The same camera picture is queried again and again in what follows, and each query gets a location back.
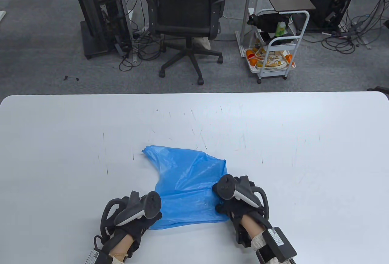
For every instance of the person's left hand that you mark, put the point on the person's left hand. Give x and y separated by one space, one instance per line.
138 227

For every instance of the blue plastic bag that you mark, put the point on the blue plastic bag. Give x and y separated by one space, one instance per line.
188 179

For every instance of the yellow white sneaker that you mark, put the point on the yellow white sneaker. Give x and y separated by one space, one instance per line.
264 53
273 64

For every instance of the black right wrist box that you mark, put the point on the black right wrist box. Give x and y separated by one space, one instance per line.
275 244

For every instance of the person's right hand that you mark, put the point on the person's right hand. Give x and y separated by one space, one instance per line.
235 210

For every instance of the green bottle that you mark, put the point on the green bottle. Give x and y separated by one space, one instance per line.
280 29

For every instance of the black office chair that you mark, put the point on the black office chair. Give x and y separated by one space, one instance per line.
182 2

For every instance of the black chair armrest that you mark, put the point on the black chair armrest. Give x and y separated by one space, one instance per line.
380 90

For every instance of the black computer tower on stand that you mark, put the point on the black computer tower on stand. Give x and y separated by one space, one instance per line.
97 12

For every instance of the white utility cart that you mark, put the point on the white utility cart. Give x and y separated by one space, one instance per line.
304 24

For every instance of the black bag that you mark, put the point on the black bag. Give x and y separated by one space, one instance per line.
267 22

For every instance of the person's left forearm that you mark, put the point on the person's left forearm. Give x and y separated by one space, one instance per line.
120 247

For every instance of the grey right hand controller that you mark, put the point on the grey right hand controller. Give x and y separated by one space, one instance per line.
226 186

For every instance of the grey left hand controller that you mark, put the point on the grey left hand controller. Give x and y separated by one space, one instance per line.
152 204

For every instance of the black left wrist box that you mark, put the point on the black left wrist box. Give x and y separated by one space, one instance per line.
97 258

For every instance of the silver metal frame post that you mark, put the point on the silver metal frame post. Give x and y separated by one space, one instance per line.
121 2

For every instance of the black wrist box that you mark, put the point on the black wrist box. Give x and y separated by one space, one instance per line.
97 258
275 244

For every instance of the grey hand controller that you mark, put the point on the grey hand controller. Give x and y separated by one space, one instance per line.
226 186
152 204

